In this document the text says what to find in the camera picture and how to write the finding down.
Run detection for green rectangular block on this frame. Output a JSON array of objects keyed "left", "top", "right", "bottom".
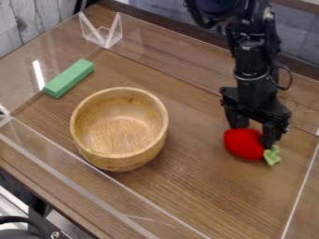
[{"left": 44, "top": 59, "right": 95, "bottom": 98}]

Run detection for clear acrylic enclosure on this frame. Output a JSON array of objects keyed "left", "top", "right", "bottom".
[{"left": 0, "top": 7, "right": 319, "bottom": 239}]

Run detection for black metal table bracket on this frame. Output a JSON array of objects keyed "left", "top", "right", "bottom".
[{"left": 28, "top": 208, "right": 72, "bottom": 239}]

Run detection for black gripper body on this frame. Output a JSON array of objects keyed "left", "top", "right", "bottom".
[{"left": 219, "top": 73, "right": 291, "bottom": 131}]

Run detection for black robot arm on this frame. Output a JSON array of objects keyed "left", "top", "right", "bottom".
[{"left": 184, "top": 0, "right": 291, "bottom": 148}]

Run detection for black cable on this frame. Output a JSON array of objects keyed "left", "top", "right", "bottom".
[{"left": 270, "top": 62, "right": 294, "bottom": 91}]

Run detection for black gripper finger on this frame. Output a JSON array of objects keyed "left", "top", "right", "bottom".
[
  {"left": 262, "top": 120, "right": 287, "bottom": 149},
  {"left": 224, "top": 106, "right": 250, "bottom": 129}
]

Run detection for wooden bowl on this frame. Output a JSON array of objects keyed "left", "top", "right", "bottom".
[{"left": 69, "top": 87, "right": 168, "bottom": 172}]

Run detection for red plush strawberry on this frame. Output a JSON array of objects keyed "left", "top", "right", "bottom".
[{"left": 222, "top": 127, "right": 283, "bottom": 166}]

